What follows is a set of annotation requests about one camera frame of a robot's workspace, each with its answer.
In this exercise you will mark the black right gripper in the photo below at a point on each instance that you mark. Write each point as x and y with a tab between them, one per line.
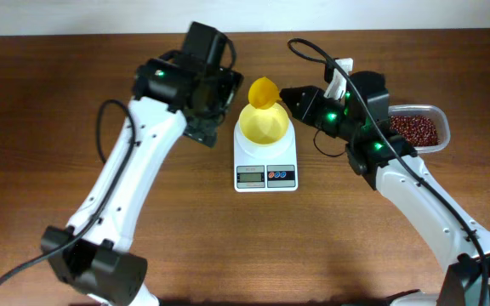
304	112

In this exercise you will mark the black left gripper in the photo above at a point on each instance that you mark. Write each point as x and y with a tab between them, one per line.
207	133

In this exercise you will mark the small yellow scoop bowl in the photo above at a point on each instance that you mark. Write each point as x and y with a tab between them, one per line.
263	94

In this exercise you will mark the yellow plastic bowl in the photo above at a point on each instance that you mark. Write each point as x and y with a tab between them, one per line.
263	126

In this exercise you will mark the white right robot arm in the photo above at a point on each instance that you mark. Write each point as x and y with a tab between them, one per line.
393	167

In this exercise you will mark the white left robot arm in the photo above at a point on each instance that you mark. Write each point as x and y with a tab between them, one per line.
169	100

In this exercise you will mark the white digital kitchen scale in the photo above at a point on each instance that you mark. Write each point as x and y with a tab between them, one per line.
265	167

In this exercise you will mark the red beans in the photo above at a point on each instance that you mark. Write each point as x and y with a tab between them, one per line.
417	130

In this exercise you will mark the clear plastic container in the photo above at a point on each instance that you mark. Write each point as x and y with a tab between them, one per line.
435	114

